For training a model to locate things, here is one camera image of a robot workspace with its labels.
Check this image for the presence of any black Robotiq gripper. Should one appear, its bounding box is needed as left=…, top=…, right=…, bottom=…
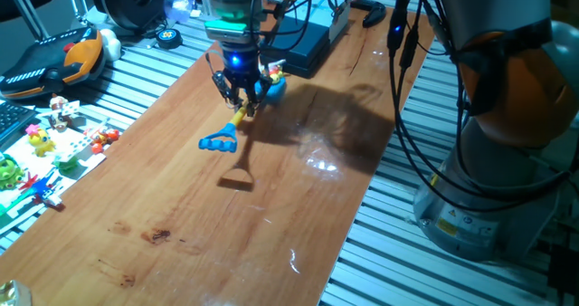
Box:
left=212, top=42, right=273, bottom=118

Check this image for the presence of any red yellow turtle toy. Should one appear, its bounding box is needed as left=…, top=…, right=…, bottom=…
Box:
left=260, top=59, right=287, bottom=86

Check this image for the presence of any blue yellow toy shovel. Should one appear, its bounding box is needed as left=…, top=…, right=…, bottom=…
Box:
left=197, top=77, right=288, bottom=154

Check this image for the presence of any dark rectangular box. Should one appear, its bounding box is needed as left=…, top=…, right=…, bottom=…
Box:
left=260, top=15, right=331, bottom=80

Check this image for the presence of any green gripper adapter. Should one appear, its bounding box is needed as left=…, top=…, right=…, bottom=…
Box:
left=212, top=5, right=255, bottom=29

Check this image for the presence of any small black round puck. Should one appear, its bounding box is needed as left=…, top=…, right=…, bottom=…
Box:
left=156, top=28, right=184, bottom=50

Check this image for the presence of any clear purple plastic bag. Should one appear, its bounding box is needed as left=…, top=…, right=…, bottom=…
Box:
left=165, top=0, right=194, bottom=24

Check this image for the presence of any brown wooden board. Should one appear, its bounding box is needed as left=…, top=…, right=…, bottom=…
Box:
left=0, top=0, right=440, bottom=306

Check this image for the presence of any light grey gift box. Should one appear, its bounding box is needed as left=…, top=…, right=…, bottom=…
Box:
left=311, top=0, right=352, bottom=44

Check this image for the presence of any black round spool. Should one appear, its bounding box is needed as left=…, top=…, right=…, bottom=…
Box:
left=90, top=0, right=166, bottom=31

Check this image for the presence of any red crab toy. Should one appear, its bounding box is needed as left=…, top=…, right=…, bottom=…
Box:
left=83, top=120, right=121, bottom=156

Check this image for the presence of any white paper sheet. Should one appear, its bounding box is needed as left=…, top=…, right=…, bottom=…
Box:
left=0, top=110, right=108, bottom=234

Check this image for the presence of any brown monkey toy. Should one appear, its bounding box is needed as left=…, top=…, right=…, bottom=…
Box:
left=47, top=93, right=81, bottom=131

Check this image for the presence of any green toy with white tag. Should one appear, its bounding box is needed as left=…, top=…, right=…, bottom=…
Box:
left=52, top=136, right=94, bottom=174

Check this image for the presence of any black orange teach pendant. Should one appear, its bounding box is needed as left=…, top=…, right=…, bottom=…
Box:
left=0, top=26, right=108, bottom=100

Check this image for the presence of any yellow chick toy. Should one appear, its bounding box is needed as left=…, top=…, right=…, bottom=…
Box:
left=25, top=123, right=57, bottom=158

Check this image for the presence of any blue red plane toy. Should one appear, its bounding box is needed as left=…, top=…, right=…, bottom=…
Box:
left=17, top=172, right=64, bottom=207

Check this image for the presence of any black computer keyboard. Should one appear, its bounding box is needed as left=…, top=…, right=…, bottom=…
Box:
left=0, top=100, right=37, bottom=147

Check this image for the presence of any grey metal rod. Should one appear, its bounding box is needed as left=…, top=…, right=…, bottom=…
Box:
left=2, top=0, right=51, bottom=40

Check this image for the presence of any green frog toy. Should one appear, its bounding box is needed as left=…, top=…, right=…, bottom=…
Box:
left=0, top=154, right=26, bottom=191

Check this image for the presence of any green stick toy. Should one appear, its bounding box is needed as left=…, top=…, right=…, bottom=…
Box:
left=0, top=190, right=35, bottom=219

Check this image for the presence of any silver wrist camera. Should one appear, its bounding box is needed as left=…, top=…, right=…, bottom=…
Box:
left=203, top=19, right=257, bottom=44

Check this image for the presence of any black wrist cable bundle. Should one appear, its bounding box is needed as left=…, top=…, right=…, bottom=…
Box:
left=248, top=0, right=363, bottom=53

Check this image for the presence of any black base cable bundle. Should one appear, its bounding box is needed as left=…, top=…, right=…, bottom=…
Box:
left=386, top=0, right=579, bottom=215

